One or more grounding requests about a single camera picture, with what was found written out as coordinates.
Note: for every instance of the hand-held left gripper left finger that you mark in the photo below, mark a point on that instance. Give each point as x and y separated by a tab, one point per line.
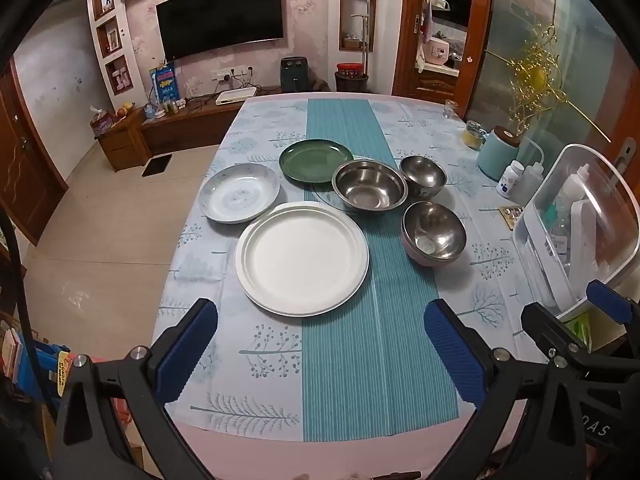
185	350

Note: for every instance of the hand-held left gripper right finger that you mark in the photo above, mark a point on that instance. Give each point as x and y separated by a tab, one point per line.
455	350

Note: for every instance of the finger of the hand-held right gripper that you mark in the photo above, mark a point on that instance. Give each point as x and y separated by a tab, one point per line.
550	327
610	300

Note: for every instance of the large white plate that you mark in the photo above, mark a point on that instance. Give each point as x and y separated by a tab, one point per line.
300	260

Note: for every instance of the pale patterned plate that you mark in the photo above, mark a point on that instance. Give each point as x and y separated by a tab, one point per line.
240	195

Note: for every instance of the large steel bowl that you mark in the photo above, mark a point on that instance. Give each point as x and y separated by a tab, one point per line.
370	187

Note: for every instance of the green plate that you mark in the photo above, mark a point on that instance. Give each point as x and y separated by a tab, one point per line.
310	162

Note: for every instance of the green packet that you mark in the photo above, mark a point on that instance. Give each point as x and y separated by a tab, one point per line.
580	330

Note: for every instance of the tree-print teal tablecloth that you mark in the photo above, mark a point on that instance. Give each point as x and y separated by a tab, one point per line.
260	360

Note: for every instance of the clear plastic storage box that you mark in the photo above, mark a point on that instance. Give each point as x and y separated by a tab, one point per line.
550	240

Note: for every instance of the pill blister pack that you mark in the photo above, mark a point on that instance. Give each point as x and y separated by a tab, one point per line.
512	216

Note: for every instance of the pink-sided steel bowl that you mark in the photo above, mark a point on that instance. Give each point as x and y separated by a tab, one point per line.
432	230

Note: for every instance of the blue bag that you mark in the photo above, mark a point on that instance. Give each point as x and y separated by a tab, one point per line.
45	365

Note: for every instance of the clear squeeze bottle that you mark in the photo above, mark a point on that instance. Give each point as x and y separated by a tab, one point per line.
527	180

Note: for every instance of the white pill bottle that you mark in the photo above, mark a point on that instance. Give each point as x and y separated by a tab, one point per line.
509	180

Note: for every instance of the teal canister with wooden lid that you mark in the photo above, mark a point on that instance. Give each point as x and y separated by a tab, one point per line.
497	157

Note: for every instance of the small steel bowl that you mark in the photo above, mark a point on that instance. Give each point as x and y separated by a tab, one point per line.
422	172

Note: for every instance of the black floor mat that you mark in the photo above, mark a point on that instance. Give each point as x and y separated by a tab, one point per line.
156	165

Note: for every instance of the glass jar with yellow contents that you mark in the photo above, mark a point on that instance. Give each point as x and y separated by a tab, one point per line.
472	137

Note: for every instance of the wooden television cabinet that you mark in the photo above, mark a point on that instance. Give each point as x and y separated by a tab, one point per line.
175	130

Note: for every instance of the small clear glass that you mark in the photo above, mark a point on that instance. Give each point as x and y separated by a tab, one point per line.
450	109

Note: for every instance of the pink tissue box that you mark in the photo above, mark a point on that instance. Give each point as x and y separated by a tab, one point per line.
102	122

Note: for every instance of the pile of fruit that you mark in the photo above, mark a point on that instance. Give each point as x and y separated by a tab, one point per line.
125	109

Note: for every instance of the brown wooden door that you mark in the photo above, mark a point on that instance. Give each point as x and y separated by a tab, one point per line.
25	160

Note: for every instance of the white router box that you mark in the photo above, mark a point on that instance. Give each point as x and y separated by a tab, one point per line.
235	96

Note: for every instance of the blue box on cabinet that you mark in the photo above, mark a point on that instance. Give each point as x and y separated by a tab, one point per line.
165	85

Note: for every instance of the dark basket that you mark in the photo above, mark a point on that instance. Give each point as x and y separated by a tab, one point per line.
351	85

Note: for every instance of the dark green air fryer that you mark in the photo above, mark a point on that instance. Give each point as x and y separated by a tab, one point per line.
294	77

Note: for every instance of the frosted glass door gold ornament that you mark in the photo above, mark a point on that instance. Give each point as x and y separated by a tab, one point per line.
520	20

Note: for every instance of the pink rice cooker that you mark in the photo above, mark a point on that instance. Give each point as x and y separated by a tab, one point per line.
437	52

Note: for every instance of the red lidded plastic container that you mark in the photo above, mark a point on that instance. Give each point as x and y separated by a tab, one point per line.
350	69

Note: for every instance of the white mop pole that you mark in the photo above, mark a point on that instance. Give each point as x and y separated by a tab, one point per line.
367	25

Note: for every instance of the black television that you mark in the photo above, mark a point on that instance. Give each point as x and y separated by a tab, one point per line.
220	15

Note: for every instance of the wall power outlets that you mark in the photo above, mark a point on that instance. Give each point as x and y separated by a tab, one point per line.
230	72

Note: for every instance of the white wall shelf unit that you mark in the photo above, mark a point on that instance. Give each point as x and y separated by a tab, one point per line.
100	55

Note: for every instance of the wooden kitchen door frame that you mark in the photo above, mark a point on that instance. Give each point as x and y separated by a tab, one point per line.
407	25

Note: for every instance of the white wall niche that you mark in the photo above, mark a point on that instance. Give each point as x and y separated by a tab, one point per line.
345	15

